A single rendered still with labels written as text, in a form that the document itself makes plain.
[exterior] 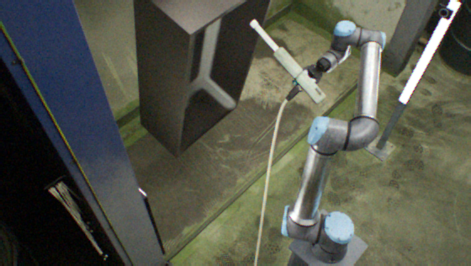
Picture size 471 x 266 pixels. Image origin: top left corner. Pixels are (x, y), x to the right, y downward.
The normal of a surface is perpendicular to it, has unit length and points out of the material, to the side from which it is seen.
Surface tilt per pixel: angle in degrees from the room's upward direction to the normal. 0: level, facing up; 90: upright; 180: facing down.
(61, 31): 90
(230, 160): 0
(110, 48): 57
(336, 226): 5
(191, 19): 12
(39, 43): 90
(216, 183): 0
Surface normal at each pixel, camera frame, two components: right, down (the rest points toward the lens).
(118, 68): 0.62, 0.15
